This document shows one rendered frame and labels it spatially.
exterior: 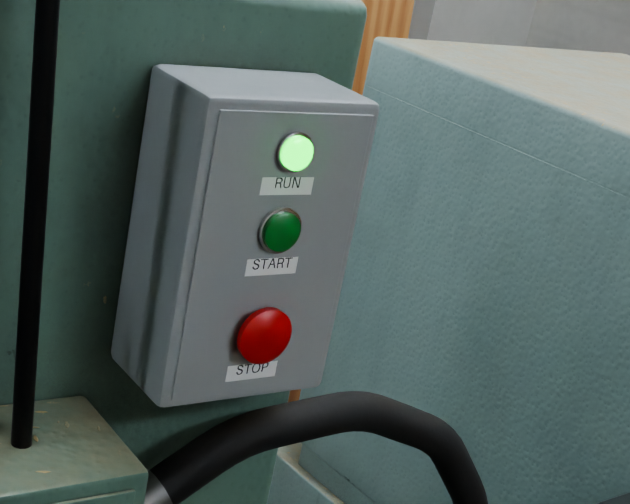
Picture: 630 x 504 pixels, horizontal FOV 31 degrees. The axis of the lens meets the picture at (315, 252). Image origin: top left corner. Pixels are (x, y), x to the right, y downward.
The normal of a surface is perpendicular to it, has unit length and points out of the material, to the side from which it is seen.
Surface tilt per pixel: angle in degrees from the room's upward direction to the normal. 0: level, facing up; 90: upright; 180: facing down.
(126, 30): 90
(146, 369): 90
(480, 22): 90
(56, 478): 0
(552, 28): 90
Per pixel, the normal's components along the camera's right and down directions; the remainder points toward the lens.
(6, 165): 0.55, 0.38
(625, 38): -0.78, 0.07
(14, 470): 0.19, -0.92
